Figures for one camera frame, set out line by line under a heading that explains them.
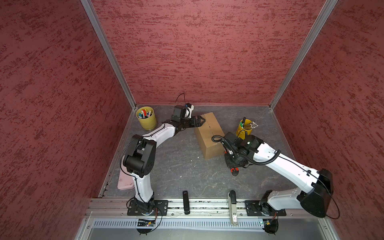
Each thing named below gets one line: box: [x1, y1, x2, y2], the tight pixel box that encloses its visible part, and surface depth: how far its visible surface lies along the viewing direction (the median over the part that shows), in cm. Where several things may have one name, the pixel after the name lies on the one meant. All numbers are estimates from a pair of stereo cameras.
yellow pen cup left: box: [135, 106, 157, 131], surface depth 99 cm
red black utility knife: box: [230, 167, 240, 176], surface depth 71 cm
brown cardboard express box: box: [194, 112, 225, 160], surface depth 89 cm
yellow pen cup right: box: [236, 119, 253, 140], surface depth 99 cm
